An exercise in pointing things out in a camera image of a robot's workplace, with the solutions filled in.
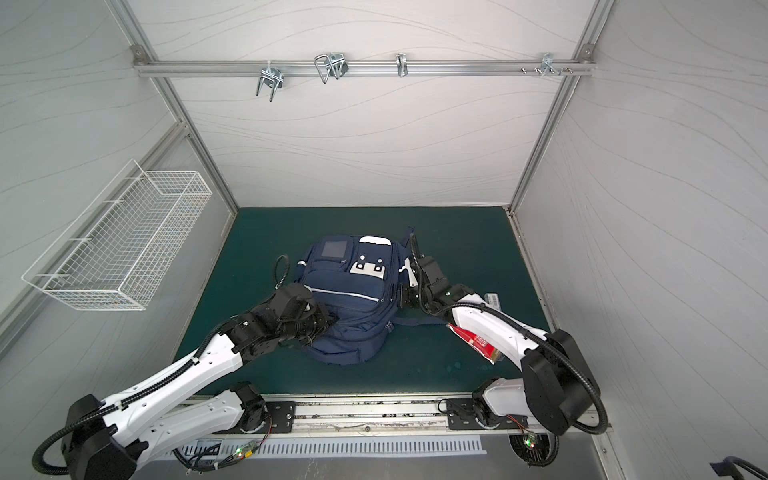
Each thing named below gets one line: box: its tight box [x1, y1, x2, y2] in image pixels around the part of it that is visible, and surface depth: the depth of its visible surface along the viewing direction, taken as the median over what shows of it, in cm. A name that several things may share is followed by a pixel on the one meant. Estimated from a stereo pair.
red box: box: [447, 323, 505, 365], surface depth 86 cm
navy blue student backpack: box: [295, 228, 447, 365], surface depth 87 cm
